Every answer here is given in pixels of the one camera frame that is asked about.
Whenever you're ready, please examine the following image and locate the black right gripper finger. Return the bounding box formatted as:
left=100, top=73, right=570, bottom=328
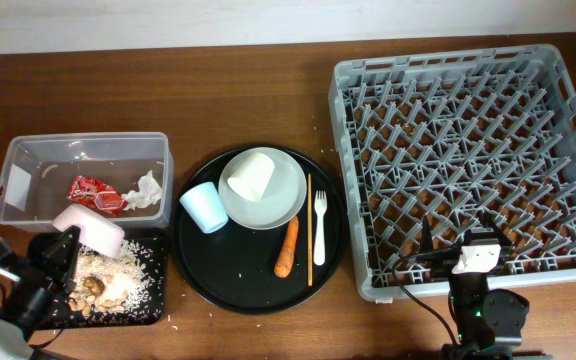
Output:
left=482, top=211, right=501, bottom=235
left=420, top=216, right=434, bottom=252

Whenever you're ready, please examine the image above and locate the pink bowl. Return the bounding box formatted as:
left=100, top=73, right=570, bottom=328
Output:
left=52, top=204, right=125, bottom=258

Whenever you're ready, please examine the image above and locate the peanut shells and rice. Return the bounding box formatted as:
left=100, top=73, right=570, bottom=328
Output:
left=52, top=238, right=162, bottom=324

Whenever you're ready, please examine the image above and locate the red snack wrapper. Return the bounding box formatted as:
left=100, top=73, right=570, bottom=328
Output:
left=67, top=176, right=127, bottom=216

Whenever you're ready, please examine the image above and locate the white tissue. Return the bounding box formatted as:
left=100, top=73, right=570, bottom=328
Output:
left=122, top=170, right=163, bottom=210

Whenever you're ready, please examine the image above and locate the light blue plastic cup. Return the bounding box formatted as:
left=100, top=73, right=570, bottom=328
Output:
left=179, top=182, right=229, bottom=234

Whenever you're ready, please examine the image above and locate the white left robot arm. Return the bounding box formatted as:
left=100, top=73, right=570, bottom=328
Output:
left=0, top=226, right=81, bottom=359

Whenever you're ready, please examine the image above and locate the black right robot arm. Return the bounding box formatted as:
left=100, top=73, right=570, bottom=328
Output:
left=418, top=212, right=529, bottom=359

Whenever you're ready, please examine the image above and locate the grey dishwasher rack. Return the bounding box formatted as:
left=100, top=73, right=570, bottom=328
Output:
left=328, top=44, right=576, bottom=303

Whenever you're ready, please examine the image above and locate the black rectangular tray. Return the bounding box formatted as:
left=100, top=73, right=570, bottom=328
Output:
left=26, top=228, right=170, bottom=331

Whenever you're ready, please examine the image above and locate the clear plastic bin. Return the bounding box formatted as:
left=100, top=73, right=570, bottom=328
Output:
left=0, top=132, right=174, bottom=232

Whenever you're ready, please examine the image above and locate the white plastic fork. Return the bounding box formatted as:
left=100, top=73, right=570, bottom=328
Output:
left=313, top=190, right=327, bottom=266

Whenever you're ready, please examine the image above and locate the wooden chopstick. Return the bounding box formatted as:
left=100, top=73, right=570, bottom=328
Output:
left=306, top=173, right=313, bottom=287

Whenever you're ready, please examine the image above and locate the orange carrot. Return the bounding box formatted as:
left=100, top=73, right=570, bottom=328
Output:
left=274, top=216, right=299, bottom=278

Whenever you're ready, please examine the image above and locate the grey round plate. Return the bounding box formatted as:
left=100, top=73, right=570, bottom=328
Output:
left=218, top=147, right=307, bottom=230

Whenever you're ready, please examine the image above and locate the black round tray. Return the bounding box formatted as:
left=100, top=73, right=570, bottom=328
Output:
left=170, top=147, right=349, bottom=315

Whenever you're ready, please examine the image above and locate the white paper cup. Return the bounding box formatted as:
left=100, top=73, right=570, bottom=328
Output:
left=226, top=150, right=275, bottom=202

